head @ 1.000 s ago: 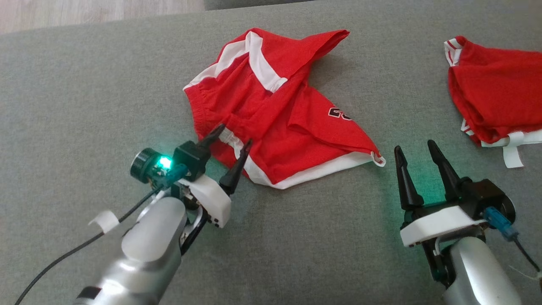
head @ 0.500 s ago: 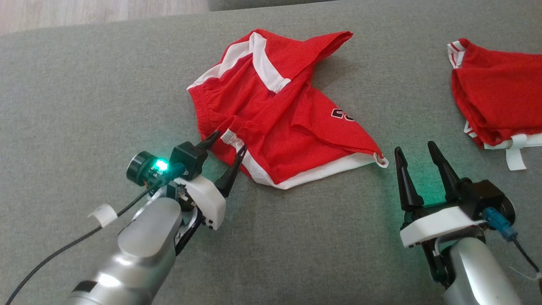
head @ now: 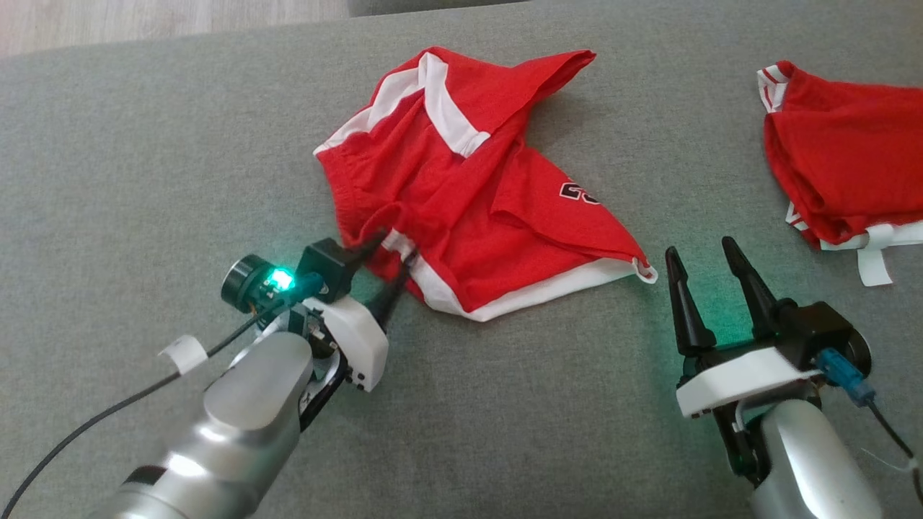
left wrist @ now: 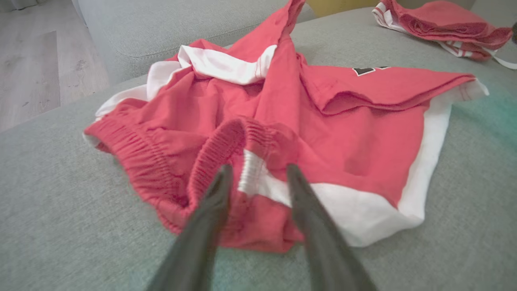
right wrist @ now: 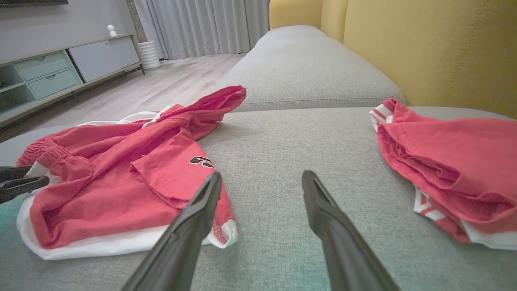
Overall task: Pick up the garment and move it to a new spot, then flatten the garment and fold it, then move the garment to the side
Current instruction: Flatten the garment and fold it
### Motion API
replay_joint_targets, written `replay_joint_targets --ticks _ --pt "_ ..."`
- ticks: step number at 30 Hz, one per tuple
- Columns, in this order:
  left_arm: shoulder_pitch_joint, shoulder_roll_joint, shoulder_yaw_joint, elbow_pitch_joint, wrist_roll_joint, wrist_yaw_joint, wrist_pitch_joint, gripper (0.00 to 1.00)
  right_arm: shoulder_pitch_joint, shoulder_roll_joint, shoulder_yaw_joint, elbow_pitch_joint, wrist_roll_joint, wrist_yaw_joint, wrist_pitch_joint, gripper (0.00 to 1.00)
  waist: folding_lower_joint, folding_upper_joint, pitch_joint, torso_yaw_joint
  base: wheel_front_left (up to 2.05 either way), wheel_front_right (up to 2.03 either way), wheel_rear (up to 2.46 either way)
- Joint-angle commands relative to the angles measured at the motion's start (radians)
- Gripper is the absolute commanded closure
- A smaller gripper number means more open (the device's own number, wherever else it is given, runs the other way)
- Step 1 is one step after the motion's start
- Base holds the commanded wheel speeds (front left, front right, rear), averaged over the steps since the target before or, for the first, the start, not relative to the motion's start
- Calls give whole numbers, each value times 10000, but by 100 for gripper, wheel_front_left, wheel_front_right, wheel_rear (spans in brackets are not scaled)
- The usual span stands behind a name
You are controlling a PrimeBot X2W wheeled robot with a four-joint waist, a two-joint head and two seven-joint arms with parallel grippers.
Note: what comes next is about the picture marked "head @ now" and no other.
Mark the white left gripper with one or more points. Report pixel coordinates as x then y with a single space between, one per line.
353 339

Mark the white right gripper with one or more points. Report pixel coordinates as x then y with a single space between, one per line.
735 378

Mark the red white basketball shorts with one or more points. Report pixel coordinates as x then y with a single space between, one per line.
469 216

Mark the red basketball jersey number 23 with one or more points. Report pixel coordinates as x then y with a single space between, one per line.
844 158

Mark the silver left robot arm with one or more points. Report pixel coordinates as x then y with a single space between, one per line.
238 425

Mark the wide grey sofa chaise cushion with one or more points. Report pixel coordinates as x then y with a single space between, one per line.
505 418

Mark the grey sofa seat cushion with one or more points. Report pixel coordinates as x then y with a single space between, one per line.
433 6

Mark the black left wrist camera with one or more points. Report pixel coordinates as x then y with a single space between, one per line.
288 277

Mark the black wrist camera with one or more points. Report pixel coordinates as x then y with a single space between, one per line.
288 277
822 331

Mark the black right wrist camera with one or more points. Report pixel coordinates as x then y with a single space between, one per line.
822 331

